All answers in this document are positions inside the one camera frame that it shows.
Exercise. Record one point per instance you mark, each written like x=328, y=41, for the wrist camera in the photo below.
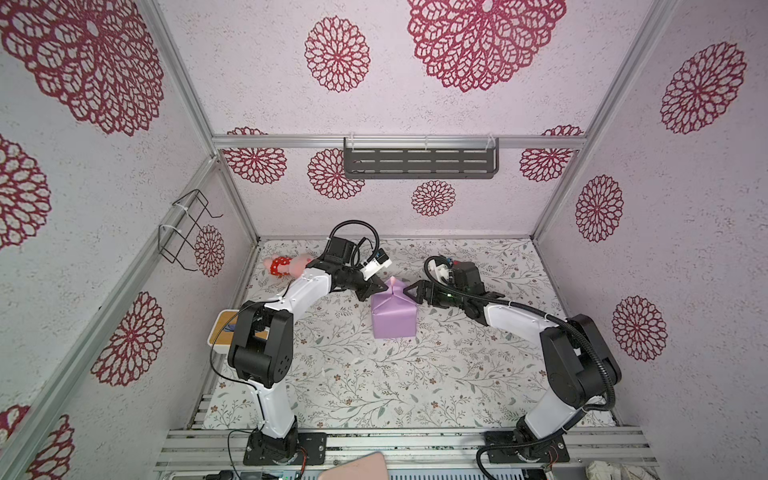
x=441, y=269
x=379, y=261

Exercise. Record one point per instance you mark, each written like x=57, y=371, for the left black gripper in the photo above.
x=370, y=286

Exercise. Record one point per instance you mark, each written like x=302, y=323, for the black wire wall rack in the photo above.
x=192, y=242

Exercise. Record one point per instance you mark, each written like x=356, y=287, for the pink plush toy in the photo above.
x=282, y=266

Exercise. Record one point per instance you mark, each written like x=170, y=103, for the grey wall shelf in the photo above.
x=395, y=162

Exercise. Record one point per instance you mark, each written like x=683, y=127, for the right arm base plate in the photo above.
x=512, y=446

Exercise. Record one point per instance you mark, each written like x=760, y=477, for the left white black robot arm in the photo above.
x=261, y=349

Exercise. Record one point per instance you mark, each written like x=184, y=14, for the white cloth bottom right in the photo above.
x=601, y=470

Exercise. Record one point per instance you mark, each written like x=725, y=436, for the pink wrapping paper sheet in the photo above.
x=394, y=314

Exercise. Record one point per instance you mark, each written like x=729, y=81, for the pink cloth at bottom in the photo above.
x=369, y=467

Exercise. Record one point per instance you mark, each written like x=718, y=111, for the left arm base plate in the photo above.
x=312, y=447

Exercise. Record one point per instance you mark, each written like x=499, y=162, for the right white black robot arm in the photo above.
x=580, y=368

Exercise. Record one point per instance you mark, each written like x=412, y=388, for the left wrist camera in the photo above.
x=379, y=261

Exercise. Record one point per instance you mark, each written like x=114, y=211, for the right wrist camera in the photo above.
x=441, y=269

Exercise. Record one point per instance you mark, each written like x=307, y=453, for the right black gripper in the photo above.
x=423, y=288

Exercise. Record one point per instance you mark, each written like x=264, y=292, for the white wooden tissue box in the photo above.
x=222, y=331

